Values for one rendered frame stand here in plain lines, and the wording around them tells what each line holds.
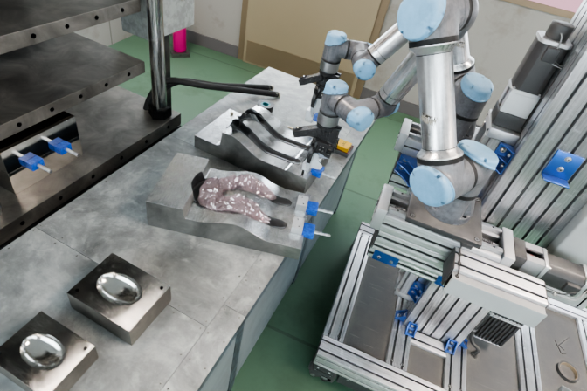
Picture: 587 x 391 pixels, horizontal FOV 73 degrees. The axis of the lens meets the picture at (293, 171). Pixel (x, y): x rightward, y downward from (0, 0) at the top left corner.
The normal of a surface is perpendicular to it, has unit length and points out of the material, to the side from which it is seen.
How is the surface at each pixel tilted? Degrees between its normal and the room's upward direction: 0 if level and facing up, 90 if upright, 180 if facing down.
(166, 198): 0
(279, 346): 0
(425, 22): 84
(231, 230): 90
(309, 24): 90
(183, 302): 0
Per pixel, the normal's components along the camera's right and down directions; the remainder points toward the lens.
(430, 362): 0.17, -0.76
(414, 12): -0.80, 0.15
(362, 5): -0.35, 0.55
